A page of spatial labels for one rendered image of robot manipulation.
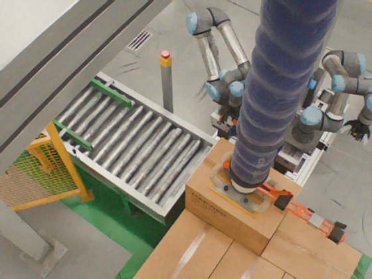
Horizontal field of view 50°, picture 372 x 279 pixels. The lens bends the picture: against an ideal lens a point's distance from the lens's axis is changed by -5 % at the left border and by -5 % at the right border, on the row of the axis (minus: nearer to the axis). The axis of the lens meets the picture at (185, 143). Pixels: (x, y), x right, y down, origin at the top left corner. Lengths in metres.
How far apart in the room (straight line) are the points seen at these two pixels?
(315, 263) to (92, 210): 1.81
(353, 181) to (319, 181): 0.31
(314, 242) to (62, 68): 2.69
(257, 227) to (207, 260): 0.49
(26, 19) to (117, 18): 0.10
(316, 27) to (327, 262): 1.94
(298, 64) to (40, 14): 1.16
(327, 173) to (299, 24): 2.64
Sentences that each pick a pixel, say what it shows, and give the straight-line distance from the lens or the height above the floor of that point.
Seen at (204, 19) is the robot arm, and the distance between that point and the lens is 2.48.
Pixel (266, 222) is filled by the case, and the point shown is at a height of 0.94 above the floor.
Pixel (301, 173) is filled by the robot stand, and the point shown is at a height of 0.21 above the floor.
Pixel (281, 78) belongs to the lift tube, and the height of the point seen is 2.13.
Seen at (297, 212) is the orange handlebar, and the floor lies 1.09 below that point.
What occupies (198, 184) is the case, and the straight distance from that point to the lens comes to 2.55.
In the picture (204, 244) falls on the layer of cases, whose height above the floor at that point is 0.54.
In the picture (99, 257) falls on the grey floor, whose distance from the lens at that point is 3.44.
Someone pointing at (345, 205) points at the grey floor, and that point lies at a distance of 3.75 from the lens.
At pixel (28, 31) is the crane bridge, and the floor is 3.05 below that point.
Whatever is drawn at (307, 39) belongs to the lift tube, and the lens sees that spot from 1.34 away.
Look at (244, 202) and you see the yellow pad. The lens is 2.47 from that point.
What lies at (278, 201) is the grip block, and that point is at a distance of 2.40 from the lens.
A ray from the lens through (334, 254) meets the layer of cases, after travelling 2.99.
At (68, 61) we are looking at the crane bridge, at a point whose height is 3.00.
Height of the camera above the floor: 3.28
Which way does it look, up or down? 61 degrees down
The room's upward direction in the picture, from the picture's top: straight up
